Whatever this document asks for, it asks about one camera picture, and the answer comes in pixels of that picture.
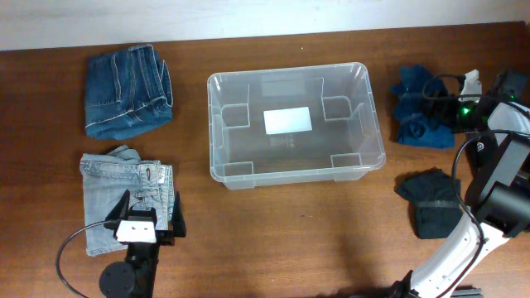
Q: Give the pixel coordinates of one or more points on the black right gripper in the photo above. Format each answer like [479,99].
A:
[444,115]

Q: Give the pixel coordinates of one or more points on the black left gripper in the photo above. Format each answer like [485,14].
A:
[167,237]

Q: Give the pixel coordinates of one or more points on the blue shirt bundle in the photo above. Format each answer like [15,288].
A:
[415,127]

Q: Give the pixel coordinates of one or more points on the black shirt with logo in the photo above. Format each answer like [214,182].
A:
[480,149]

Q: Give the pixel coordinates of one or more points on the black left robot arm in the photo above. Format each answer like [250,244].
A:
[129,278]

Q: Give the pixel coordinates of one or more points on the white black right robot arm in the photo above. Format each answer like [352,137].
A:
[494,208]

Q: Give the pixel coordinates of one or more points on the light blue folded jeans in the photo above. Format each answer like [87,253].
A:
[107,177]

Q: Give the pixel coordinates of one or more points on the black folded shirt front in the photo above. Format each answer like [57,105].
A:
[435,208]

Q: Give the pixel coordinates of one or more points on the dark blue folded jeans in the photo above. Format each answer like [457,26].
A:
[127,93]

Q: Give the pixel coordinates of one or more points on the clear plastic storage bin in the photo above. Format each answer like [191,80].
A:
[345,142]

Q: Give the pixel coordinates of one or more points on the white label in bin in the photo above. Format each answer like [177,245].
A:
[287,120]

